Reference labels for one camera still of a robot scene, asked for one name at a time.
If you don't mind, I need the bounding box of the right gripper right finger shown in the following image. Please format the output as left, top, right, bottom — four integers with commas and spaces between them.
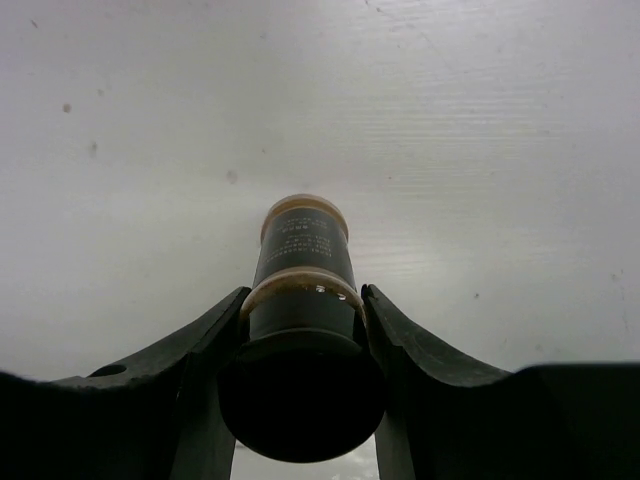
361, 285, 639, 479

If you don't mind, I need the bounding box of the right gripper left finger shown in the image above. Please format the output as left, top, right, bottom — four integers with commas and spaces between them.
1, 287, 249, 479

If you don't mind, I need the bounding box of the black-lid spice jar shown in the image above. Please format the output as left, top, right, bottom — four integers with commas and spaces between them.
218, 194, 386, 463

